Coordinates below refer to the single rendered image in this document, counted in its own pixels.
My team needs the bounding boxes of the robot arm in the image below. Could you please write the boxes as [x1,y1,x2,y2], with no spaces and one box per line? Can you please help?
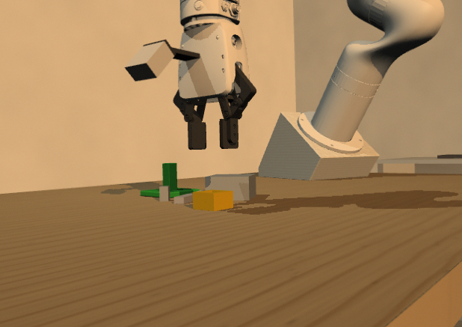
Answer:
[125,0,444,154]

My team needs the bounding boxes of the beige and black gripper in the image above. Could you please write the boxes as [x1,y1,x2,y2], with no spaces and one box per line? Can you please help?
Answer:
[173,19,256,150]

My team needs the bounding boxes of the green square peg on flat base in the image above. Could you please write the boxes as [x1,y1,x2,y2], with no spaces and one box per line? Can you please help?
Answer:
[141,163,197,198]

